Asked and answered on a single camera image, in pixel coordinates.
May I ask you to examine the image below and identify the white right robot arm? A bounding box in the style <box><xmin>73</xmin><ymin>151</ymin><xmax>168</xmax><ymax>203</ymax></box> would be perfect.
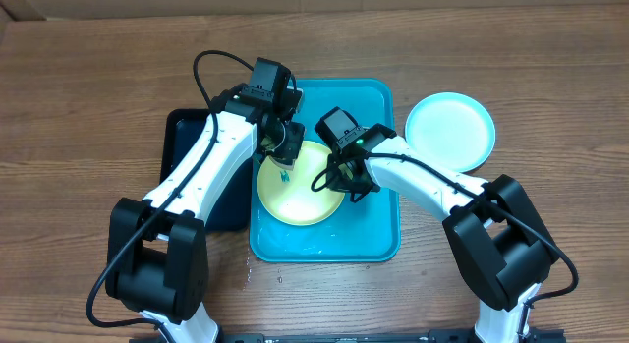
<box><xmin>312</xmin><ymin>107</ymin><xmax>559</xmax><ymax>342</ymax></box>

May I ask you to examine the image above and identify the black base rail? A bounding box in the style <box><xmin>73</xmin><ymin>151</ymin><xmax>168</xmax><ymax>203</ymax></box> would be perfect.
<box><xmin>129</xmin><ymin>328</ymin><xmax>567</xmax><ymax>343</ymax></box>

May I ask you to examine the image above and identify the teal rectangular tray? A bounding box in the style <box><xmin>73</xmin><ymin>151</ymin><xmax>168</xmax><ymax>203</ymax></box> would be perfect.
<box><xmin>250</xmin><ymin>79</ymin><xmax>401</xmax><ymax>263</ymax></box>

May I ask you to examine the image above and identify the yellow plate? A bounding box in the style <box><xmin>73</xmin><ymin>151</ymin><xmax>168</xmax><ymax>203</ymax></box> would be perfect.
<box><xmin>257</xmin><ymin>141</ymin><xmax>345</xmax><ymax>226</ymax></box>

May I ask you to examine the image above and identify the green sponge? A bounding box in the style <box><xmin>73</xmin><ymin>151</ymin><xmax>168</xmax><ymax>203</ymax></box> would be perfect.
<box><xmin>269</xmin><ymin>156</ymin><xmax>295</xmax><ymax>171</ymax></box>

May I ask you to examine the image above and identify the light blue plate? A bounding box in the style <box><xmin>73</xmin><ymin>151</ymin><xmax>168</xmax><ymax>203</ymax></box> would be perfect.
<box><xmin>405</xmin><ymin>92</ymin><xmax>496</xmax><ymax>173</ymax></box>

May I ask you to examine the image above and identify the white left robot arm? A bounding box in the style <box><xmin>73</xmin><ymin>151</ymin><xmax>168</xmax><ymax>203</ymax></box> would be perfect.
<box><xmin>86</xmin><ymin>58</ymin><xmax>305</xmax><ymax>342</ymax></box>

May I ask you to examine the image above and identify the black rectangular tray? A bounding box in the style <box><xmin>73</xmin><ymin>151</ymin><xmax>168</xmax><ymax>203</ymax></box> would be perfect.
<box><xmin>159</xmin><ymin>109</ymin><xmax>253</xmax><ymax>233</ymax></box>

